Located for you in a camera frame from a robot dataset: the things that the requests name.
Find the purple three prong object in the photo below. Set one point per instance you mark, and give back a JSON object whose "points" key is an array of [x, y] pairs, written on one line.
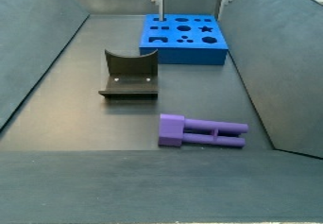
{"points": [[177, 130]]}

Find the blue foam shape block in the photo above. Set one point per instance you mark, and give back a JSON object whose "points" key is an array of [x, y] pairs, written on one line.
{"points": [[184, 38]]}

